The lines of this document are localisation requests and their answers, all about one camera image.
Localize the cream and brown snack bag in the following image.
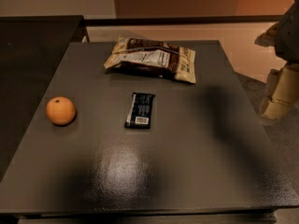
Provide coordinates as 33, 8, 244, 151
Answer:
104, 37, 196, 84

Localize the orange fruit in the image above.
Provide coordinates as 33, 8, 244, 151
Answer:
46, 96, 77, 126

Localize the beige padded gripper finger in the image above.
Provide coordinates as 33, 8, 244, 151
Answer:
254, 23, 278, 47

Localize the dark side table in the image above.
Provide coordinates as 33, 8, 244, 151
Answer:
0, 15, 88, 180

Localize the dark rxbar wrapper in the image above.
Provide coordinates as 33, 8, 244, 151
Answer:
124, 92, 155, 129

